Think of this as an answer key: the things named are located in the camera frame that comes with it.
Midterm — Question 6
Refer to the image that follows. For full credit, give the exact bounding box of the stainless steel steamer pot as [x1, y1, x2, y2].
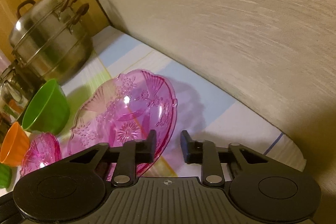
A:
[9, 0, 93, 85]

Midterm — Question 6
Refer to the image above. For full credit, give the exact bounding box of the large green plastic bowl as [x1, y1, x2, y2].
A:
[0, 163, 12, 189]

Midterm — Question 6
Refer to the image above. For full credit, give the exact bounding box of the small pink glass bowl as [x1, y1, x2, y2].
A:
[20, 132, 62, 177]

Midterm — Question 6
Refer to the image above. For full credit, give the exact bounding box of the small green plastic bowl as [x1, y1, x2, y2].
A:
[22, 79, 70, 135]

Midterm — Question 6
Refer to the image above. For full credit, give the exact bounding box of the stainless steel kettle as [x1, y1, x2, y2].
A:
[1, 66, 29, 124]

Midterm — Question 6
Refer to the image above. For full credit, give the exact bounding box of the pastel checkered tablecloth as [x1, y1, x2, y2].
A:
[54, 27, 306, 177]

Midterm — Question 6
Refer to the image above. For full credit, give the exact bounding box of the orange plastic bowl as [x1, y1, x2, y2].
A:
[1, 122, 30, 167]

